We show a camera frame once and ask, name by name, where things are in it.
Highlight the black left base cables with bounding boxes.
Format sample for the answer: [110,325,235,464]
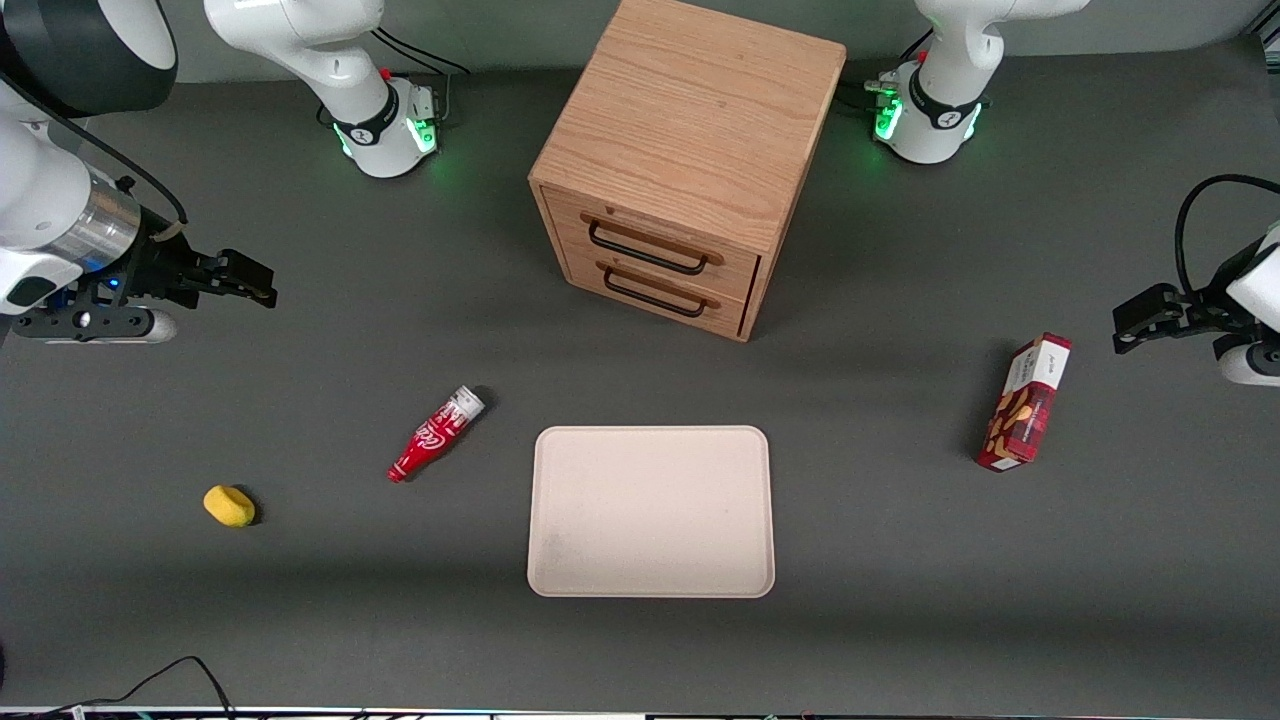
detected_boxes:
[838,28,936,113]

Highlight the wooden drawer cabinet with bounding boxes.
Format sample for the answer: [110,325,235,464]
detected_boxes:
[528,0,848,344]

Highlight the black metal drawer handle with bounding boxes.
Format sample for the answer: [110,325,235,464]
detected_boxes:
[600,262,721,320]
[587,212,724,277]

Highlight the yellow lemon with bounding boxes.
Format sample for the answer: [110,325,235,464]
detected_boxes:
[203,485,257,528]

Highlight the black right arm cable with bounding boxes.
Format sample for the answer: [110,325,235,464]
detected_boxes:
[0,72,191,226]

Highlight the red plaid cookie box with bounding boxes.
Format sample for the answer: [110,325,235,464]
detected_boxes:
[976,332,1073,473]

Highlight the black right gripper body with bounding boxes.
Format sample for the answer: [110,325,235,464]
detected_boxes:
[85,205,206,311]

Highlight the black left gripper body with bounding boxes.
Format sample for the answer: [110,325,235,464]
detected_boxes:
[1205,242,1259,336]

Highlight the red coke bottle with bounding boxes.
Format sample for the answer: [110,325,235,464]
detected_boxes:
[387,385,487,485]

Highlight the beige plastic tray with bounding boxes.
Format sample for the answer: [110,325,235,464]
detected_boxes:
[527,425,777,599]

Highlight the thin black table cable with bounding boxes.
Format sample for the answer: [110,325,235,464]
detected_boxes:
[0,655,237,720]

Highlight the black base cables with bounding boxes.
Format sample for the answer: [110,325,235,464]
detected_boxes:
[838,28,936,113]
[372,25,471,126]

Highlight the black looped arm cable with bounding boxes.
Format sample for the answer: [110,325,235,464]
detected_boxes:
[1174,174,1280,297]

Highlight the wooden drawer front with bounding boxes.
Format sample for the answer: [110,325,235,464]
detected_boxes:
[545,186,763,303]
[563,245,756,338]

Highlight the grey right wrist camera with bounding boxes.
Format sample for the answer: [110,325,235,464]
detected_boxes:
[12,305,179,345]

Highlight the black right base cables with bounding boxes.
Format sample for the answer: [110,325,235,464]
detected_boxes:
[372,25,471,126]

